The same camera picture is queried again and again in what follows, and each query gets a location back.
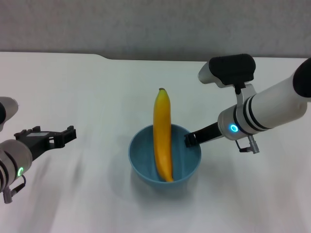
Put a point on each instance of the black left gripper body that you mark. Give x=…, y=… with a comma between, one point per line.
x=36, y=140

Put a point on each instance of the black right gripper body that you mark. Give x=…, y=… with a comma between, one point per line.
x=209, y=134

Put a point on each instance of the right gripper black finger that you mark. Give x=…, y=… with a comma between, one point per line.
x=190, y=140

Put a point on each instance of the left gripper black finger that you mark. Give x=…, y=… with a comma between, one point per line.
x=70, y=128
x=65, y=139

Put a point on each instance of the yellow banana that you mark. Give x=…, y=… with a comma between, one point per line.
x=163, y=136

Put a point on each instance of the blue bowl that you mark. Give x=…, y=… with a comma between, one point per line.
x=143, y=157

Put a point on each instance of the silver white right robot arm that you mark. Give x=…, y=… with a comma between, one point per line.
x=269, y=111

